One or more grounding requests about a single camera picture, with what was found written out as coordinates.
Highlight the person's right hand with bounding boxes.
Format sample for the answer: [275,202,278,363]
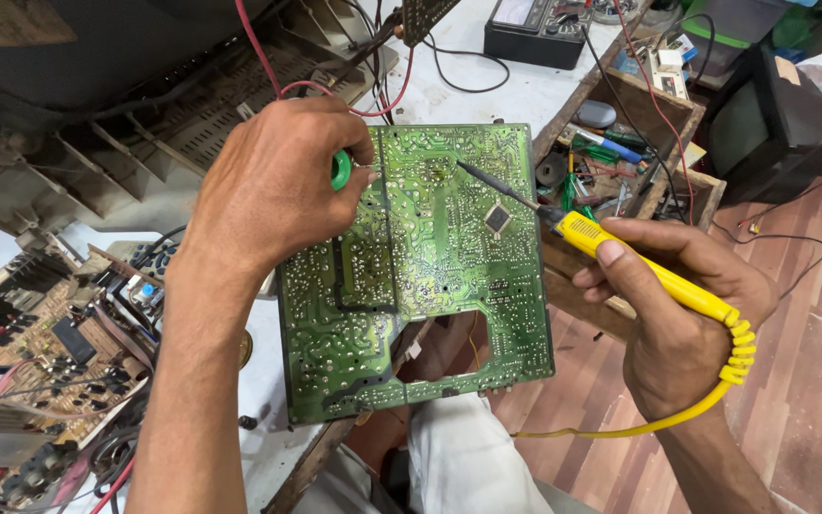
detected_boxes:
[572,217,780,424]

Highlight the person's left hand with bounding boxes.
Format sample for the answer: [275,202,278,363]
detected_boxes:
[177,96,377,281]

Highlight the green solder wire spool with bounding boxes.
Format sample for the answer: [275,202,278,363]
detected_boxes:
[330,149,352,191]

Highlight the yellow soldering iron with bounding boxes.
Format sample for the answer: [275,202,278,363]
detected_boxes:
[456,159,758,438]

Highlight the green printed circuit board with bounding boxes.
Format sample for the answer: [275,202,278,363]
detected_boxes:
[275,123,556,426]

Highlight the small hanging circuit board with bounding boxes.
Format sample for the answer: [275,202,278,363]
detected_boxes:
[393,0,463,48]

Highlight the black analog multimeter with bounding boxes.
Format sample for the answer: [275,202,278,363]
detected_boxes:
[483,0,595,71]

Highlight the grey television back casing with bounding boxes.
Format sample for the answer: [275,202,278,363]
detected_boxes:
[0,0,401,237]

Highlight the wooden tool drawer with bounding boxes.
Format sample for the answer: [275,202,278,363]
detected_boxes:
[531,66,727,344]

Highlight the person's white trousers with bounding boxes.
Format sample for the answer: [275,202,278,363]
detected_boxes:
[290,394,601,514]

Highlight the brown component circuit board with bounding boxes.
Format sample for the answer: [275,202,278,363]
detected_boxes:
[0,243,169,514]

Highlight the green plastic container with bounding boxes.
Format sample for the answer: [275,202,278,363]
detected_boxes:
[680,0,815,71]

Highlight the black television set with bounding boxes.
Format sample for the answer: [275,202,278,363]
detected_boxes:
[700,44,822,208]

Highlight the black test lead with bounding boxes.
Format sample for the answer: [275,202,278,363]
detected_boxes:
[711,153,822,301]

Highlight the red wire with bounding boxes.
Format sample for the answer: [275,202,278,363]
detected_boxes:
[234,0,416,119]

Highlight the black cable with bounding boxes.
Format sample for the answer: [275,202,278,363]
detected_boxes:
[421,34,511,94]

